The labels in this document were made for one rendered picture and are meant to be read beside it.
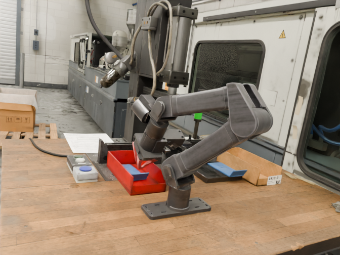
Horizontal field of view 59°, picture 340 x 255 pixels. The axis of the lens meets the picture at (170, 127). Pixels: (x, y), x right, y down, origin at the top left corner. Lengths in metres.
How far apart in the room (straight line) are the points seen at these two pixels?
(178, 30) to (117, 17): 9.53
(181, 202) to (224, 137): 0.23
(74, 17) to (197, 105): 9.73
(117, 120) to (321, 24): 3.36
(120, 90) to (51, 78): 6.23
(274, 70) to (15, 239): 1.37
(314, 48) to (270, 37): 0.34
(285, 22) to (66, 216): 1.34
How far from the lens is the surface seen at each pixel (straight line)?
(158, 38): 1.23
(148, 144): 0.89
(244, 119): 0.66
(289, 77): 1.59
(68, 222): 0.79
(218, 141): 0.73
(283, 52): 1.64
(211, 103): 0.73
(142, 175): 1.02
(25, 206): 0.87
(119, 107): 4.32
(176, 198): 0.84
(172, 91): 1.20
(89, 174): 0.99
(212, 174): 1.13
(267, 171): 1.28
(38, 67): 10.30
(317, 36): 1.46
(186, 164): 0.79
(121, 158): 1.15
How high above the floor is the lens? 1.31
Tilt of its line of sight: 12 degrees down
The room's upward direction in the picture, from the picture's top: 8 degrees clockwise
